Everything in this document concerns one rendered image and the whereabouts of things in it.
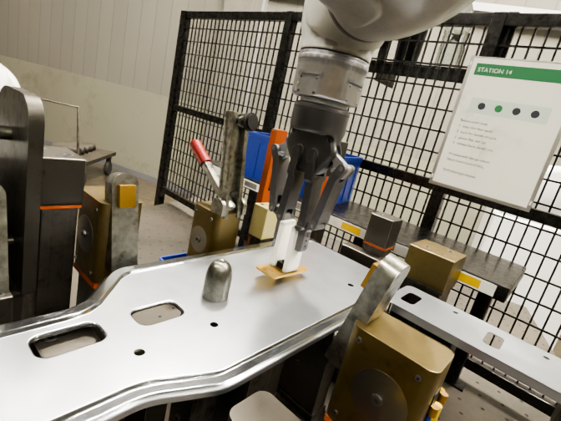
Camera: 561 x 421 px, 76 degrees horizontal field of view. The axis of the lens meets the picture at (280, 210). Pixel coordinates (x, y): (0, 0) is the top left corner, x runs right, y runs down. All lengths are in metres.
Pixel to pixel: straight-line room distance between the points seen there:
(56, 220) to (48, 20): 5.93
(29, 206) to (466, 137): 0.87
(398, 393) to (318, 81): 0.34
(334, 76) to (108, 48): 5.14
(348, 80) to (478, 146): 0.56
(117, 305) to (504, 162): 0.83
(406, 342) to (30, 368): 0.33
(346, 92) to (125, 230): 0.34
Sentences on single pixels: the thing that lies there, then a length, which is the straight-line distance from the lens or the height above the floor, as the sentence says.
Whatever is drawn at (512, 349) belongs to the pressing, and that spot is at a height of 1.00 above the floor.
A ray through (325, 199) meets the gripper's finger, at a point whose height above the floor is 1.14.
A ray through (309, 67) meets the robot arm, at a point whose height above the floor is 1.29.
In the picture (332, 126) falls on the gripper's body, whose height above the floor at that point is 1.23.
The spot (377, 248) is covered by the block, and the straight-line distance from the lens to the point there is 0.75.
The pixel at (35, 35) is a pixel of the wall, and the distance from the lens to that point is 6.59.
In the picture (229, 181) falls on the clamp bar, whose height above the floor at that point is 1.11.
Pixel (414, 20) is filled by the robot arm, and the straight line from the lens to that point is 0.33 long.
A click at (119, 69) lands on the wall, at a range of 5.34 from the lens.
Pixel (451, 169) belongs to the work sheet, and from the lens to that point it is 0.98.
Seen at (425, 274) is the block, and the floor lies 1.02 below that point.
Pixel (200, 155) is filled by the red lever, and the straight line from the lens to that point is 0.66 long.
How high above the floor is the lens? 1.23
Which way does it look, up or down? 15 degrees down
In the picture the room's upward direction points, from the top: 13 degrees clockwise
